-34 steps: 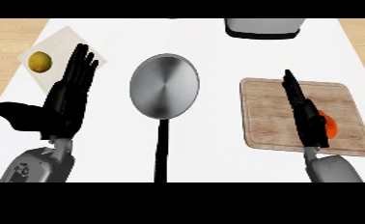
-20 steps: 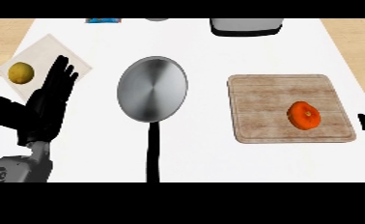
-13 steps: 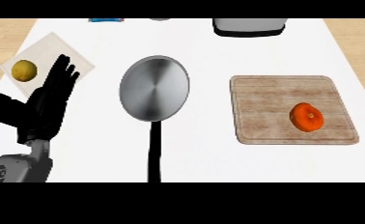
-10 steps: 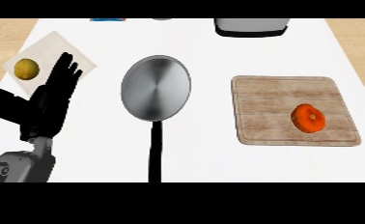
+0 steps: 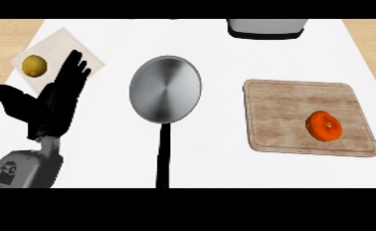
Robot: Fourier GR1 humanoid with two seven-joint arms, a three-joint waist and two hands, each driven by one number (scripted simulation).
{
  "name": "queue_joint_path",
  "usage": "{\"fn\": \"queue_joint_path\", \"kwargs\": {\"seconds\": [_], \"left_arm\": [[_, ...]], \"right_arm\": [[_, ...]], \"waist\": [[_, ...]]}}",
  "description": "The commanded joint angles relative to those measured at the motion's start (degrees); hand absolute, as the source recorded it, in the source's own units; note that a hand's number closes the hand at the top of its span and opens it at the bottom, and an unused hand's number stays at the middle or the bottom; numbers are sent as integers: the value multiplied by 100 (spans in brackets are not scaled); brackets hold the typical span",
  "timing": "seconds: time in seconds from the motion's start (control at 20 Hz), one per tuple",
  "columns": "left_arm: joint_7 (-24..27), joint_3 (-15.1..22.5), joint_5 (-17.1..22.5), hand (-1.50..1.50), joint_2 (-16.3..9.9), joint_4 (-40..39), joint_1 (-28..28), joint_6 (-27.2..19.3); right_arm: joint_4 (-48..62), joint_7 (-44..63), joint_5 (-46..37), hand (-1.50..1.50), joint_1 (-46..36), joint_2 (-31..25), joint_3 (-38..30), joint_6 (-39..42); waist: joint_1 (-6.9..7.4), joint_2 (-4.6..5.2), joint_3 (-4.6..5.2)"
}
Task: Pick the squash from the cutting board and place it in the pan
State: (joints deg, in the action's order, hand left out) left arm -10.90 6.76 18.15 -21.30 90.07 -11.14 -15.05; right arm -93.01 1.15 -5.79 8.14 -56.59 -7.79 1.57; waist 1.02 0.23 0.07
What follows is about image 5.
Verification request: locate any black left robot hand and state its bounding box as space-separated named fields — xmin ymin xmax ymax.
xmin=0 ymin=49 xmax=93 ymax=141

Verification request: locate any wooden cutting board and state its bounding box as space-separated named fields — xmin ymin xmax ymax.
xmin=242 ymin=79 xmax=376 ymax=158

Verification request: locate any orange squash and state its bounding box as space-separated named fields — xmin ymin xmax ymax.
xmin=303 ymin=110 xmax=343 ymax=142

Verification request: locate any yellow lemon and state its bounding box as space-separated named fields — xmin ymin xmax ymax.
xmin=20 ymin=54 xmax=50 ymax=79

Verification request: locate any grey appliance with black base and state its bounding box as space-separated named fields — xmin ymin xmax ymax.
xmin=225 ymin=19 xmax=309 ymax=41

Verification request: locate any silver pan with black handle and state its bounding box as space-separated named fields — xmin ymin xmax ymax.
xmin=128 ymin=55 xmax=202 ymax=189

